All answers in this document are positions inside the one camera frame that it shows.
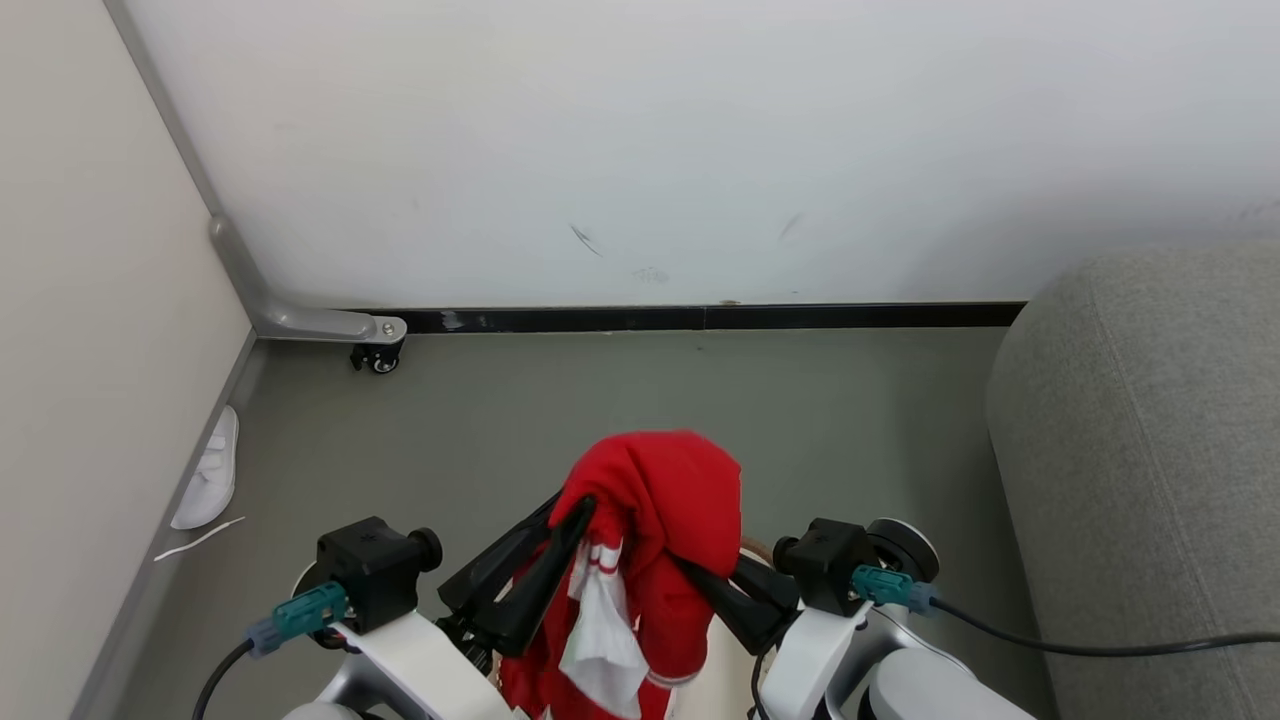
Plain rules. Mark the cream perforated laundry basket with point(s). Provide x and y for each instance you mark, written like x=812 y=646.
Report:
x=725 y=690

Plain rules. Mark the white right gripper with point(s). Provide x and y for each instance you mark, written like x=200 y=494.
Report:
x=810 y=670

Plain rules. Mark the grey metal corner post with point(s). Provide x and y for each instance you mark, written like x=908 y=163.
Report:
x=161 y=100

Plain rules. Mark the black baseboard strip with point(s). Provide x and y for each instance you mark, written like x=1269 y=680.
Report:
x=800 y=317

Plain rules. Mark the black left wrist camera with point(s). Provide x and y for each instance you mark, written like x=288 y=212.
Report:
x=375 y=570

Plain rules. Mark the grey metal floor rail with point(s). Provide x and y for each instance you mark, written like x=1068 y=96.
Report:
x=140 y=620

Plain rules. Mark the silver metal partition foot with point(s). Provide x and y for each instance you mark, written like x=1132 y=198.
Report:
x=320 y=322

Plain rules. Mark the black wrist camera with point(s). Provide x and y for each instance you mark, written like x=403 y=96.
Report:
x=825 y=560
x=375 y=570

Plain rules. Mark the white slipper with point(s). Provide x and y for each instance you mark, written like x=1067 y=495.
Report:
x=210 y=475

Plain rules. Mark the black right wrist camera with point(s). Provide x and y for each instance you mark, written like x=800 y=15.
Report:
x=825 y=560

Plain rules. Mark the grey fabric sofa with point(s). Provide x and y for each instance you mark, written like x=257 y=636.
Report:
x=1150 y=450

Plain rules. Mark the red and white garment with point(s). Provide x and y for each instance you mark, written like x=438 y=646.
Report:
x=660 y=500

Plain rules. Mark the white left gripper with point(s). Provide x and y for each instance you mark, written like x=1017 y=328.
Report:
x=430 y=670

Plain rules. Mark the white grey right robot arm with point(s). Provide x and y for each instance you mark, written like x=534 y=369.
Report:
x=930 y=690

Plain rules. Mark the black caster wheel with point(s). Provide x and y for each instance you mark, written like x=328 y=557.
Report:
x=382 y=362

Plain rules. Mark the thin white strip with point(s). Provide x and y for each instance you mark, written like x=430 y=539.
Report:
x=200 y=540

